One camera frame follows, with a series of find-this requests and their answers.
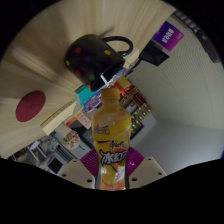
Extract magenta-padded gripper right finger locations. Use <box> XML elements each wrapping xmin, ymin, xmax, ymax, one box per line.
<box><xmin>126</xmin><ymin>146</ymin><xmax>168</xmax><ymax>190</ymax></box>

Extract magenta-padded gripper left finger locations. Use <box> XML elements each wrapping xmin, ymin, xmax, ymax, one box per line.
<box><xmin>58</xmin><ymin>148</ymin><xmax>100</xmax><ymax>190</ymax></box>

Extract yellow-labelled drink bottle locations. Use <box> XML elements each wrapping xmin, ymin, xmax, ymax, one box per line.
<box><xmin>91</xmin><ymin>87</ymin><xmax>133</xmax><ymax>192</ymax></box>

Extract pink flowers in white pot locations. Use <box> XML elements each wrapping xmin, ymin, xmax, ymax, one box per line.
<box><xmin>62</xmin><ymin>129</ymin><xmax>82</xmax><ymax>151</ymax></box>

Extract kraft paper notebook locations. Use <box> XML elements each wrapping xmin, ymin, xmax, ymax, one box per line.
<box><xmin>39</xmin><ymin>99</ymin><xmax>79</xmax><ymax>136</ymax></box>

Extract teal book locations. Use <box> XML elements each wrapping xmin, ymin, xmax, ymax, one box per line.
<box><xmin>74</xmin><ymin>83</ymin><xmax>94</xmax><ymax>108</ymax></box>

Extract flat round red coaster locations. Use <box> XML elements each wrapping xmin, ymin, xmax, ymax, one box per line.
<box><xmin>15</xmin><ymin>90</ymin><xmax>47</xmax><ymax>123</ymax></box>

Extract yellow gift box, red ribbon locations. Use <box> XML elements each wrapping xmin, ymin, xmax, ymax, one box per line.
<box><xmin>114</xmin><ymin>75</ymin><xmax>134</xmax><ymax>98</ymax></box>

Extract red-tipped stirrer stick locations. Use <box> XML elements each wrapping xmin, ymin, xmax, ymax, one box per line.
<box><xmin>100</xmin><ymin>74</ymin><xmax>114</xmax><ymax>88</ymax></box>

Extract black mug with coloured dots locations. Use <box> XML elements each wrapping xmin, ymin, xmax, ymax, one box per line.
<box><xmin>64</xmin><ymin>33</ymin><xmax>134</xmax><ymax>93</ymax></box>

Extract cream notebook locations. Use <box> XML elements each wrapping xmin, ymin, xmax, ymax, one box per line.
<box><xmin>123</xmin><ymin>47</ymin><xmax>140</xmax><ymax>67</ymax></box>

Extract purple sign board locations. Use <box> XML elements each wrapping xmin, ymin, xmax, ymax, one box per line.
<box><xmin>152</xmin><ymin>20</ymin><xmax>185</xmax><ymax>53</ymax></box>

